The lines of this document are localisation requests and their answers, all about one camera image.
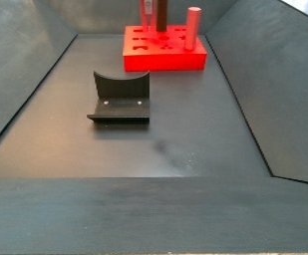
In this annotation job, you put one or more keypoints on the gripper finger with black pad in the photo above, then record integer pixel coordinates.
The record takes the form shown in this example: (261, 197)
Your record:
(161, 10)

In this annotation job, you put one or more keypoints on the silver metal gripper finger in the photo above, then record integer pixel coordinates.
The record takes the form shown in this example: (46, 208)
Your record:
(149, 7)

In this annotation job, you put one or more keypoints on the red double-square peg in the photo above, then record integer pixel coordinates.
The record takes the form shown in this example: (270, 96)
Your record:
(147, 19)

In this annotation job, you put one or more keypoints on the red peg board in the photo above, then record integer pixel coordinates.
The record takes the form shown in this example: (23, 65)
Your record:
(158, 51)

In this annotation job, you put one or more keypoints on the red cylinder peg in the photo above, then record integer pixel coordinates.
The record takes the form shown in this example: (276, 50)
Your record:
(193, 14)

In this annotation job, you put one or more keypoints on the black curved holder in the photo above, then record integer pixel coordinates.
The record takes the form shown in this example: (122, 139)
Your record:
(123, 99)

